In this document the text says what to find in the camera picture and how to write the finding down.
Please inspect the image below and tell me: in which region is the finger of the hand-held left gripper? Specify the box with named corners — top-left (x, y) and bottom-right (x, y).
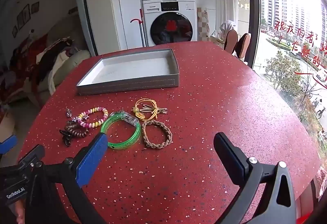
top-left (0, 134), bottom-right (18, 154)
top-left (17, 144), bottom-right (46, 163)

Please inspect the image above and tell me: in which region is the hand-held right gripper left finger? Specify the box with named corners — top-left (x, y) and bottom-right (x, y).
top-left (38, 132), bottom-right (109, 224)

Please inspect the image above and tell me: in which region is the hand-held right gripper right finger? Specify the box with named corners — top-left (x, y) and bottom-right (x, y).
top-left (213, 132), bottom-right (298, 224)

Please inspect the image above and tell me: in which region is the brown spiral hair tie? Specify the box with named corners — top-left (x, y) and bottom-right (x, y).
top-left (64, 122), bottom-right (89, 139)

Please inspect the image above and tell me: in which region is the black claw hair clip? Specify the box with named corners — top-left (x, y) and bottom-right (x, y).
top-left (59, 129), bottom-right (73, 147)

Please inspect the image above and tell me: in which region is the pink yellow spiral bracelet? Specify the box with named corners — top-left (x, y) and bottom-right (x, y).
top-left (77, 107), bottom-right (109, 129)

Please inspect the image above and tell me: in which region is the green translucent bangle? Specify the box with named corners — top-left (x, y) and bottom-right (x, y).
top-left (100, 110), bottom-right (141, 150)

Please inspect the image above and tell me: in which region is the brown braided hair tie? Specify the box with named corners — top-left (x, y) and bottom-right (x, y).
top-left (142, 120), bottom-right (173, 149)

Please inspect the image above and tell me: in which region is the yellow hair tie with charm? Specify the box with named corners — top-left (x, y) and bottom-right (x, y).
top-left (132, 98), bottom-right (158, 121)

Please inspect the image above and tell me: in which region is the grey jewelry tray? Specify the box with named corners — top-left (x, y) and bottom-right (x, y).
top-left (76, 48), bottom-right (180, 96)

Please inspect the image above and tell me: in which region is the beige rabbit ear hair clip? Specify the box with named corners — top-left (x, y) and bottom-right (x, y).
top-left (138, 105), bottom-right (169, 114)

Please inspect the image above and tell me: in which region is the person's left hand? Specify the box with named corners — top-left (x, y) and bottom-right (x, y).
top-left (14, 200), bottom-right (26, 224)

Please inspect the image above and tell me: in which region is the pile of clothes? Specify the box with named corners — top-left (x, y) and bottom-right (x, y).
top-left (0, 35), bottom-right (77, 102)

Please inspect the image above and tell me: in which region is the cream sofa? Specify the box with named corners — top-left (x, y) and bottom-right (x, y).
top-left (26, 13), bottom-right (91, 109)

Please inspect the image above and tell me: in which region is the white cloth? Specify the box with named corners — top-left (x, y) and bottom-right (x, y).
top-left (220, 20), bottom-right (237, 40)

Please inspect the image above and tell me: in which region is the checkered cloth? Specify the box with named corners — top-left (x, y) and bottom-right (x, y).
top-left (197, 7), bottom-right (210, 42)

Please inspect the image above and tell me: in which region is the white tall cabinet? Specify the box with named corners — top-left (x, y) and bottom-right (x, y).
top-left (82, 0), bottom-right (143, 56)

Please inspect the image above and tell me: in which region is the white washing machine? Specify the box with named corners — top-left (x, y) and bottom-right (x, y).
top-left (142, 0), bottom-right (198, 47)

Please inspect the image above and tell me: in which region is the red handled mop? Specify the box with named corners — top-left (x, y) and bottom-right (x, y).
top-left (130, 9), bottom-right (149, 47)

